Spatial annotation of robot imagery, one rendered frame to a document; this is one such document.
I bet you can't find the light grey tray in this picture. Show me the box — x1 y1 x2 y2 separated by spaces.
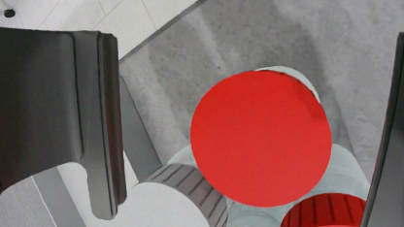
32 78 162 227

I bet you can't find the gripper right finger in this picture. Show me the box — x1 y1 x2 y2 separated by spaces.
359 32 404 227

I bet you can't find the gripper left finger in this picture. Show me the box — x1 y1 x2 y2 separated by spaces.
0 26 127 220

